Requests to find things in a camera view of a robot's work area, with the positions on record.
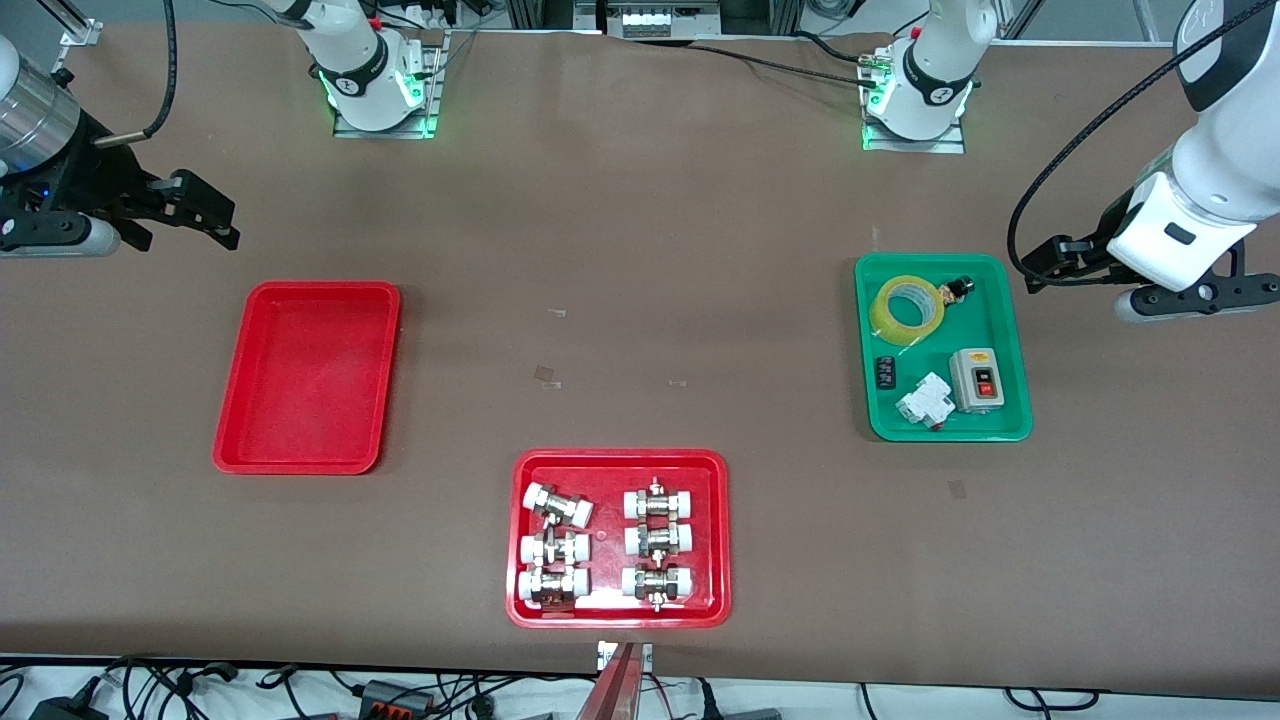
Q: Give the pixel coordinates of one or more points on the black orange connector block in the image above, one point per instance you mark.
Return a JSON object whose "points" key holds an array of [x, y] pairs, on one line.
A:
{"points": [[395, 698]]}

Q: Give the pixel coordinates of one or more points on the empty red plastic tray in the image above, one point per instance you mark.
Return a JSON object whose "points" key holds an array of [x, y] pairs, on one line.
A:
{"points": [[305, 380]]}

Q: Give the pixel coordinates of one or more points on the aluminium frame rail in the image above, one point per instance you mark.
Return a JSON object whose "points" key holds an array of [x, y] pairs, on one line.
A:
{"points": [[75, 25]]}

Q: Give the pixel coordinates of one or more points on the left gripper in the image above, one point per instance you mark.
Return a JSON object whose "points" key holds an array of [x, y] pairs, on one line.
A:
{"points": [[1088, 251]]}

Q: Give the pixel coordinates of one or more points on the red metal bar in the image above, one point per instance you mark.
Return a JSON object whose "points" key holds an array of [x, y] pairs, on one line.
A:
{"points": [[612, 690]]}

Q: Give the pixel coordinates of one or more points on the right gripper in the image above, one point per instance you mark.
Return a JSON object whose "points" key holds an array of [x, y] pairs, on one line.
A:
{"points": [[88, 178]]}

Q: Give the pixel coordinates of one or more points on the tilted white metal pipe fitting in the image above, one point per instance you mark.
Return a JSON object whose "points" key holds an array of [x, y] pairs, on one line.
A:
{"points": [[558, 505]]}

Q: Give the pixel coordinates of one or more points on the red tray holding fittings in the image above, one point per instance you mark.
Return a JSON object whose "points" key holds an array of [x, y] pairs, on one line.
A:
{"points": [[607, 520]]}

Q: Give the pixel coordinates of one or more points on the brown white tape patch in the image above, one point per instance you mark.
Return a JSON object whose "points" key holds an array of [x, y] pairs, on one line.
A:
{"points": [[548, 376]]}

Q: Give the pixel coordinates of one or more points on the yellow tape roll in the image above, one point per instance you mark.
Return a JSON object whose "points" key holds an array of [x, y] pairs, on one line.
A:
{"points": [[885, 320]]}

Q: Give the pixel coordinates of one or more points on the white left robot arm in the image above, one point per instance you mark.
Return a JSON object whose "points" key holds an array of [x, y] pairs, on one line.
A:
{"points": [[1230, 170]]}

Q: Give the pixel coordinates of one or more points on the grey push button switch box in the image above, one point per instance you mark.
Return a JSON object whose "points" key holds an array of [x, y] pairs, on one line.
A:
{"points": [[975, 380]]}

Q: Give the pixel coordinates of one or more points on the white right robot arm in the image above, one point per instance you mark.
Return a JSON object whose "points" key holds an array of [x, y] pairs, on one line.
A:
{"points": [[355, 50]]}

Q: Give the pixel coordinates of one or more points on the small black brass component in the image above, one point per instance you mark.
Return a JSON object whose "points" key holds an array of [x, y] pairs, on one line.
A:
{"points": [[955, 292]]}

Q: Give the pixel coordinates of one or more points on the black power adapter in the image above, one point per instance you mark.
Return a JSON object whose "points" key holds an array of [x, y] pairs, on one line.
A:
{"points": [[70, 710]]}

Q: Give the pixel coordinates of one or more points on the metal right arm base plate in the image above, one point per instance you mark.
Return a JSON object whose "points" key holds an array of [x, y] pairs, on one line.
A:
{"points": [[385, 132]]}

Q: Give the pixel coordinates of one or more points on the white circuit breaker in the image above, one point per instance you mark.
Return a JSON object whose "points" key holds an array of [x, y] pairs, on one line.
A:
{"points": [[922, 402]]}

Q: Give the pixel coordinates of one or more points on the small black rocker switch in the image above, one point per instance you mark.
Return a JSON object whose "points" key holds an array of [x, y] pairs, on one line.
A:
{"points": [[885, 373]]}

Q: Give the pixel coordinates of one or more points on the green plastic tray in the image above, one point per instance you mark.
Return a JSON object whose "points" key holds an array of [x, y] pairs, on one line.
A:
{"points": [[978, 320]]}

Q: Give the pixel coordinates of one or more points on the white power strip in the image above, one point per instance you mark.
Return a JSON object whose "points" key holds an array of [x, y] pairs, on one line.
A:
{"points": [[655, 22]]}

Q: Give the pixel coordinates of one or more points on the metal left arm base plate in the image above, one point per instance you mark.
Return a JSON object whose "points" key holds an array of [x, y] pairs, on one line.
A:
{"points": [[915, 146]]}

